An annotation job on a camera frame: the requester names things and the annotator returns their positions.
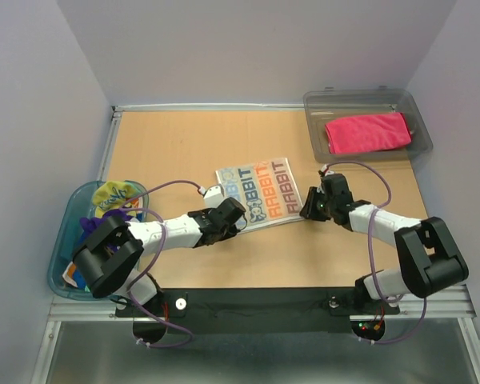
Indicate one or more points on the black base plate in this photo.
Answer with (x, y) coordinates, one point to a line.
(266, 310)

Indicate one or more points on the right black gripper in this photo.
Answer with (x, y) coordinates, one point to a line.
(308, 209)

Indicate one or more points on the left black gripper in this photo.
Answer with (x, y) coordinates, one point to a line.
(230, 232)

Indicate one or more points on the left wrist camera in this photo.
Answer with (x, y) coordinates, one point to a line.
(212, 196)

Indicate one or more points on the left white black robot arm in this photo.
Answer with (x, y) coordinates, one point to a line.
(108, 258)

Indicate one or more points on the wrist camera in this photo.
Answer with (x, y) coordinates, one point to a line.
(325, 171)
(212, 196)

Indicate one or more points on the clear grey plastic bin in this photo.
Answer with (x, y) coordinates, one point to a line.
(325, 106)

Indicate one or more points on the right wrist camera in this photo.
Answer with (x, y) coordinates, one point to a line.
(325, 171)

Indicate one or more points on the yellow patterned towel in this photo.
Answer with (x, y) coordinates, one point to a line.
(112, 194)

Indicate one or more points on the purple towel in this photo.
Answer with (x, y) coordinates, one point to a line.
(89, 225)

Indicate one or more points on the patterned light blue towel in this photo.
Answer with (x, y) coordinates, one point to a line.
(267, 190)

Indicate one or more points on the teal plastic laundry bin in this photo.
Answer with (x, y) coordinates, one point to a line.
(69, 236)

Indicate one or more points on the pink towel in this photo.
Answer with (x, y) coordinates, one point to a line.
(367, 133)

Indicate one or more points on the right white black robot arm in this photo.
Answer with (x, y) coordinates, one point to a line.
(428, 256)

